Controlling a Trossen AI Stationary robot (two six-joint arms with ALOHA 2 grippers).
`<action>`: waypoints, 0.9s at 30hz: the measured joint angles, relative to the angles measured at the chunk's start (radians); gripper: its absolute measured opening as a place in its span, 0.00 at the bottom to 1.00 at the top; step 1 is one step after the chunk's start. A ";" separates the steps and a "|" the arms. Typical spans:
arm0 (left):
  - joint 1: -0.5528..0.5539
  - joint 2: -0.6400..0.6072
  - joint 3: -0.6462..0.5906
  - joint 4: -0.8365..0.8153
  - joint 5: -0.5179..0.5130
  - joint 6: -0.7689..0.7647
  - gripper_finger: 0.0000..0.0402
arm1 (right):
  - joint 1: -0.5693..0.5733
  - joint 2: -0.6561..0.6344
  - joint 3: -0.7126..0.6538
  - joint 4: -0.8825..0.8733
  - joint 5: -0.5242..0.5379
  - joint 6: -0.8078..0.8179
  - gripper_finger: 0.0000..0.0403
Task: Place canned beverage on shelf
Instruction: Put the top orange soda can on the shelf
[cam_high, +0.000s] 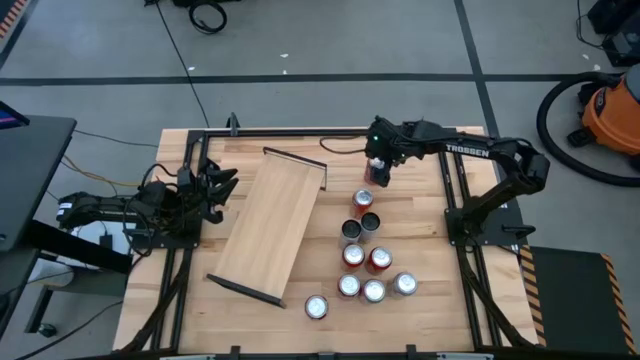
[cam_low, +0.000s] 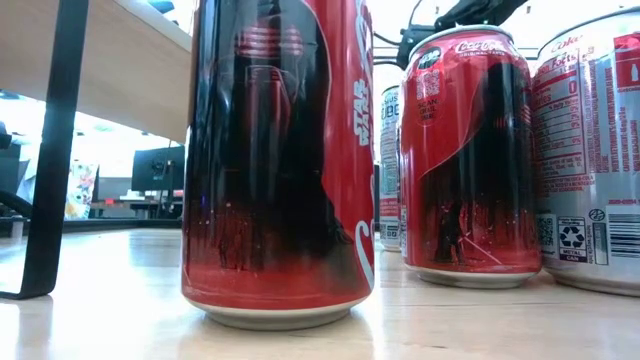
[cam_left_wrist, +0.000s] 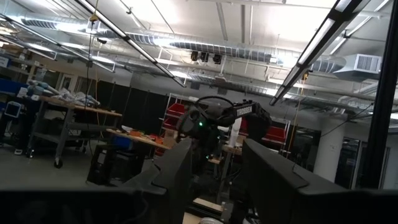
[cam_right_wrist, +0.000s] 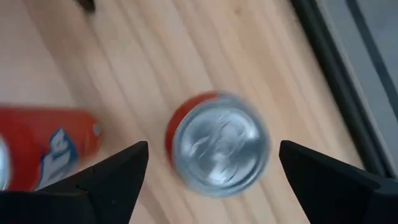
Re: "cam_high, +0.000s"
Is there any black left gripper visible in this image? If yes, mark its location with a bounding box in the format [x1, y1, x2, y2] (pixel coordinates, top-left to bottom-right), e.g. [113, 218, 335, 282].
[177, 158, 241, 225]

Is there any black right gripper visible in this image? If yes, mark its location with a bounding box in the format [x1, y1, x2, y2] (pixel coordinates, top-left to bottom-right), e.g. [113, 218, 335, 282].
[363, 115, 409, 189]

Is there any red Coca-Cola can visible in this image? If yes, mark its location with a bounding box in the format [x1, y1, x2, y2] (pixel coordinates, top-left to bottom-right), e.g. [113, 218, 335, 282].
[304, 294, 330, 321]
[363, 155, 386, 187]
[351, 188, 375, 219]
[365, 246, 394, 276]
[341, 243, 367, 273]
[336, 273, 362, 300]

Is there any silver can with black lid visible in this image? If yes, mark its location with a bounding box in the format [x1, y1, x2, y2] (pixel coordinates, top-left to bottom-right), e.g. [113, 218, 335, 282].
[338, 218, 363, 250]
[359, 212, 382, 244]

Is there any wooden shelf with black legs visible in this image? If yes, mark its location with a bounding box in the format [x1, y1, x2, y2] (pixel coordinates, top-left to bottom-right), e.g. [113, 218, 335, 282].
[206, 146, 329, 310]

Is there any silver Diet Coke can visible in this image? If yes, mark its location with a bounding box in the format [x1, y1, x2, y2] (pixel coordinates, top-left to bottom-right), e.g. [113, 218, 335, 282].
[360, 278, 387, 305]
[391, 271, 419, 300]

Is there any white box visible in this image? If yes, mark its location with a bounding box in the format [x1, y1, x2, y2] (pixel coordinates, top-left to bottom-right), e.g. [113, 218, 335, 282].
[62, 219, 139, 269]

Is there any black desk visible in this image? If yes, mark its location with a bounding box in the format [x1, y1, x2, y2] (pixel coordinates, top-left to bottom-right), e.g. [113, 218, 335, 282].
[0, 115, 79, 254]

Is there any laptop screen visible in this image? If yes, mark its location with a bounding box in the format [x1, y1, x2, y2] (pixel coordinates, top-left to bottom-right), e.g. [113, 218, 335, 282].
[0, 99, 31, 131]

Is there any black mat with hazard stripes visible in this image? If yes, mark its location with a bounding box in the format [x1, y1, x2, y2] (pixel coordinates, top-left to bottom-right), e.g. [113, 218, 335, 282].
[517, 243, 640, 357]

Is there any black equipment case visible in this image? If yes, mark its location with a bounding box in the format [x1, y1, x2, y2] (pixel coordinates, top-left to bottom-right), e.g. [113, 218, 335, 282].
[574, 0, 640, 69]

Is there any black metal table frame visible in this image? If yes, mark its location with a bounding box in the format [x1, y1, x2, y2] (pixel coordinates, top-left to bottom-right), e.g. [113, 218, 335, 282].
[117, 127, 541, 360]

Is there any black floor cable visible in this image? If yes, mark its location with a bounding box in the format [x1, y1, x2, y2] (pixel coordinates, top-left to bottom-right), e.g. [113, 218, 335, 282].
[152, 0, 211, 129]

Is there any coiled black cable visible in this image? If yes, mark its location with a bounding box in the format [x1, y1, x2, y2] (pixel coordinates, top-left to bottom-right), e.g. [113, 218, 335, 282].
[187, 0, 230, 36]

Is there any orange shop vacuum with hose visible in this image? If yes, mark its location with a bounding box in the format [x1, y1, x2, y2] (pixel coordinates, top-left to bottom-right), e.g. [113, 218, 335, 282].
[535, 71, 640, 189]

